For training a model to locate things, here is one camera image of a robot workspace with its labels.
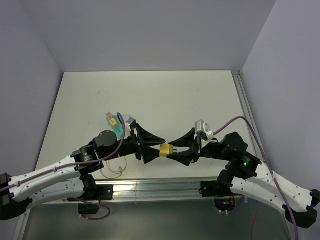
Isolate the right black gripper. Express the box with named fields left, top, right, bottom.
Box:
left=166, top=126, right=231, bottom=166

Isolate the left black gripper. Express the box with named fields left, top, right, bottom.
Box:
left=103, top=123, right=166, bottom=164

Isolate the yellow cube block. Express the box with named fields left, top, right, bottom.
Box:
left=159, top=144, right=174, bottom=157

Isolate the teal triangular power strip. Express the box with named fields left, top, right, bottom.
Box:
left=106, top=114, right=131, bottom=140

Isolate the pink usb charger plug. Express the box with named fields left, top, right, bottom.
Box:
left=106, top=112, right=114, bottom=120

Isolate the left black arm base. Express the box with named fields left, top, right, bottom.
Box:
left=67, top=184, right=114, bottom=221

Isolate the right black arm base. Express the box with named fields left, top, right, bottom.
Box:
left=198, top=179, right=245, bottom=216

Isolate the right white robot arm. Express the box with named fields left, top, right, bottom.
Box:
left=167, top=129, right=320, bottom=229

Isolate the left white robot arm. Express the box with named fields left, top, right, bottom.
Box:
left=0, top=121, right=166, bottom=221

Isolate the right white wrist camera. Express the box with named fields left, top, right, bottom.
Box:
left=194, top=119, right=215, bottom=148

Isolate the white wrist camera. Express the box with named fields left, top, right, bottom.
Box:
left=194, top=119, right=215, bottom=148
left=125, top=117, right=137, bottom=137

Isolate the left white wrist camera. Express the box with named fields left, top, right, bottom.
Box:
left=125, top=117, right=137, bottom=137

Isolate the aluminium rail frame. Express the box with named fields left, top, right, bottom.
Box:
left=14, top=70, right=301, bottom=240

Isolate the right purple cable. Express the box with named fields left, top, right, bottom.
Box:
left=212, top=115, right=300, bottom=240

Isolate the purple cable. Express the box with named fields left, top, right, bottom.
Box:
left=212, top=115, right=300, bottom=240
left=0, top=112, right=125, bottom=221

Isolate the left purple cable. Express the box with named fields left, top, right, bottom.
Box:
left=0, top=112, right=125, bottom=221

